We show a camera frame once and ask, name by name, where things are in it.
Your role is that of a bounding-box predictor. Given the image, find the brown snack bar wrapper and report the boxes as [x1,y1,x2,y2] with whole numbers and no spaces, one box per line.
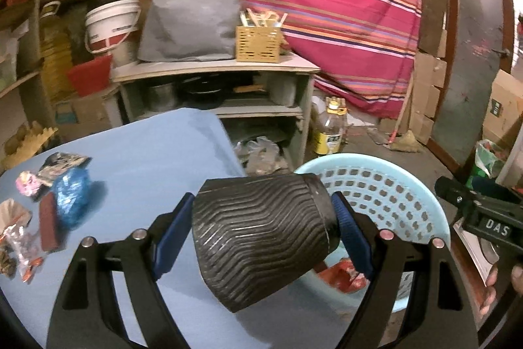
[40,191,60,252]

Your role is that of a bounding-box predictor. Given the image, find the red striped cloth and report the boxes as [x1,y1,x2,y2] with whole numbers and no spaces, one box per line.
[131,0,423,121]

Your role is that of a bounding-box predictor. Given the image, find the green plastic bag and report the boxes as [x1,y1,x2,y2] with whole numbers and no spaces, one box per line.
[470,140,512,187]

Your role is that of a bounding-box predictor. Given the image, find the white plastic bucket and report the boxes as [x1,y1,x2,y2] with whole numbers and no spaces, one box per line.
[84,0,142,55]

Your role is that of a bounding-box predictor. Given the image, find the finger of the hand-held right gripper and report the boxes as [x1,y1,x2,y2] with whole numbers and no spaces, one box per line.
[434,175,523,211]

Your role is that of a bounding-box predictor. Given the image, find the beige crumpled paper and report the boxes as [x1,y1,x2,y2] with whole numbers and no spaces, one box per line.
[0,199,32,229]

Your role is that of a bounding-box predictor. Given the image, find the straw broom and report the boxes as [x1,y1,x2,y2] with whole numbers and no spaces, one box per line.
[388,75,421,153]

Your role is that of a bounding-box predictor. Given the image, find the dark printed wrapper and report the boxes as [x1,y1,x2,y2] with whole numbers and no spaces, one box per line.
[39,153,91,180]

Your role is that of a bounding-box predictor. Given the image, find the pink wrapper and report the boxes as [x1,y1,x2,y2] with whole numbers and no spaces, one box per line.
[15,171,54,202]

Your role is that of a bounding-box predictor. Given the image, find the clear plastic bags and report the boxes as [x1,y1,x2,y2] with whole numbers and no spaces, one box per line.
[235,136,293,176]

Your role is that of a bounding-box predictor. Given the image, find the yellow oil bottle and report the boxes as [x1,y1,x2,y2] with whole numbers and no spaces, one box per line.
[312,96,348,156]

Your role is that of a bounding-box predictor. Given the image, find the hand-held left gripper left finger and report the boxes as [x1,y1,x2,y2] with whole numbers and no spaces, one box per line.
[46,191,197,349]

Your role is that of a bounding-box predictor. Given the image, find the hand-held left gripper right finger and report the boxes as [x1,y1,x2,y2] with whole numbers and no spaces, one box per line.
[330,191,480,349]

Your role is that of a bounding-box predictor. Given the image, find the black ribbed paper cup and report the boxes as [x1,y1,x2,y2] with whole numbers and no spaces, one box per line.
[191,172,342,314]

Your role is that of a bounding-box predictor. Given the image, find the red wrapper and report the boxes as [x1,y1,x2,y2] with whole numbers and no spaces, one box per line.
[316,257,368,294]

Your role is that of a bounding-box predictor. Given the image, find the large yellow oil jug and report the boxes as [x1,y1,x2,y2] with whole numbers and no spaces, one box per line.
[40,1,79,104]

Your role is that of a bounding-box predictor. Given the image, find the yellow egg tray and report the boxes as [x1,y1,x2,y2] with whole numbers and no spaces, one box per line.
[2,122,60,172]

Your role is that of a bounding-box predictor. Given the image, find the light blue plastic basket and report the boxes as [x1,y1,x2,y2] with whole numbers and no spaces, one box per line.
[293,153,452,311]

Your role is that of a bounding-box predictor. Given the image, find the grey door panel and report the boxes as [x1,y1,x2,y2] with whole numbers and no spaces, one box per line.
[427,0,516,179]

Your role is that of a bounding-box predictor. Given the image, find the black pan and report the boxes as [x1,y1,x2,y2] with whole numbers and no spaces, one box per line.
[182,76,229,108]

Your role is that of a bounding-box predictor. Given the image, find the small metal pot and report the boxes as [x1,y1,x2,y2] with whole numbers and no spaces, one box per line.
[143,81,181,111]

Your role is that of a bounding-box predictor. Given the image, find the grey fabric cover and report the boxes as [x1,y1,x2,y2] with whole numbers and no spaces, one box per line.
[137,0,244,63]

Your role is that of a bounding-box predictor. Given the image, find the yellow woven utensil basket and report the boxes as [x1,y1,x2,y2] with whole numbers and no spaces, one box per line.
[236,8,289,63]

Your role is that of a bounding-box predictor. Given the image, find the wooden cabinet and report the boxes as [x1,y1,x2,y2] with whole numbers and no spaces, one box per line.
[111,54,322,175]

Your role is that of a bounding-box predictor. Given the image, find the person's right hand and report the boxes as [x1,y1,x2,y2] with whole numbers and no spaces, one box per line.
[478,264,523,318]

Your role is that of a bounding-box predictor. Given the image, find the blue plastic wrapper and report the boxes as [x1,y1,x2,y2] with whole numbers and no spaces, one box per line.
[53,168,93,229]

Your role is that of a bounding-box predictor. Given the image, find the red woven basket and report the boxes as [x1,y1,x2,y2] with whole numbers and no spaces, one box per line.
[66,55,113,98]

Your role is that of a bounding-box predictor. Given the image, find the clear foil wrapper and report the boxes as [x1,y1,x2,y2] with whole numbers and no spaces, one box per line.
[0,224,44,285]

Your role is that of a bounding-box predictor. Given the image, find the wooden shelf unit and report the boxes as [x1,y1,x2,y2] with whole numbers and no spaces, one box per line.
[0,0,135,153]

